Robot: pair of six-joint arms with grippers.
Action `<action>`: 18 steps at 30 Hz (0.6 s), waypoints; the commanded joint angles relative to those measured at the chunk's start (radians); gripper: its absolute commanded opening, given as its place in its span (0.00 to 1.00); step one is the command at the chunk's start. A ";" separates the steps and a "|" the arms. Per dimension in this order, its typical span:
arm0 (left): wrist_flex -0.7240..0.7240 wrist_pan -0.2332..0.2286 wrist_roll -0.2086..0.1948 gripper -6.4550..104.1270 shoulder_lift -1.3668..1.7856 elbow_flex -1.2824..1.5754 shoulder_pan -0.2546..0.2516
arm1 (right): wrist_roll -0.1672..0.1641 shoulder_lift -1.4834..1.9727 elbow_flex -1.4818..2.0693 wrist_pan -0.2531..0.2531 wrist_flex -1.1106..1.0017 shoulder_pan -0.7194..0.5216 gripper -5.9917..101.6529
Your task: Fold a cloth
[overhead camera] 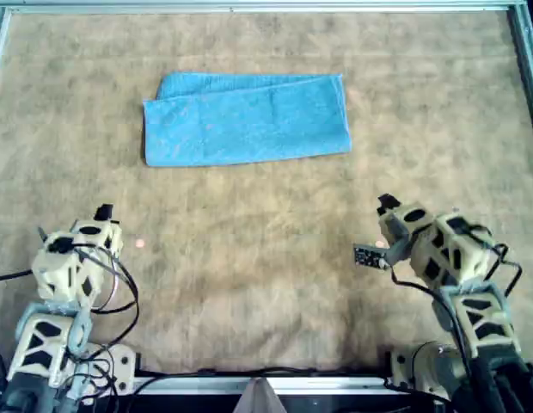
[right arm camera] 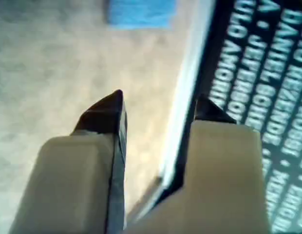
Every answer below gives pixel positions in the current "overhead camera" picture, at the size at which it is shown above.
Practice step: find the cream right gripper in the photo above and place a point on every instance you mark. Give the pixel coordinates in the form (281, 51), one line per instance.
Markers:
(397, 234)

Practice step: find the cream left gripper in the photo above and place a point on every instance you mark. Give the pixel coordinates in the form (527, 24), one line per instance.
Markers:
(109, 236)

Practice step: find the blue microfibre cloth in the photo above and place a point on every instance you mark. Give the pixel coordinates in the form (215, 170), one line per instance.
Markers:
(249, 125)

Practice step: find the cream right arm base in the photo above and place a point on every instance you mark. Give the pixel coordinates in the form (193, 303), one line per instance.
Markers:
(421, 361)

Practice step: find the cream grey left robot arm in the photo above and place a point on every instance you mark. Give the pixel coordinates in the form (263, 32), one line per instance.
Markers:
(38, 348)

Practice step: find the cream grey right robot arm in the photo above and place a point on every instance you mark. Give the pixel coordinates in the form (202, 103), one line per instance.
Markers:
(485, 318)

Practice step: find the cream left arm base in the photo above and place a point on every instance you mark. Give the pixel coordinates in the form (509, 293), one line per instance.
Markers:
(122, 365)

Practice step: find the small pink round sticker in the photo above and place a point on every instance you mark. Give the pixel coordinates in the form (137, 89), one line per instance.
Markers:
(140, 244)
(379, 244)

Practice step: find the tan fabric table cover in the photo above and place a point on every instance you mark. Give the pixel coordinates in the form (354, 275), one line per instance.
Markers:
(266, 301)

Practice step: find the left gripper camera circuit board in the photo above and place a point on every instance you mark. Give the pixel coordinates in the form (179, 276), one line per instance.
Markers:
(43, 234)

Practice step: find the grey pyramid camera mount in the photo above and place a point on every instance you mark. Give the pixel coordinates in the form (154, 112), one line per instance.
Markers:
(260, 400)

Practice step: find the aluminium table frame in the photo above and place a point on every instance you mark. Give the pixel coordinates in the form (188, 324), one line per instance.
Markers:
(266, 6)

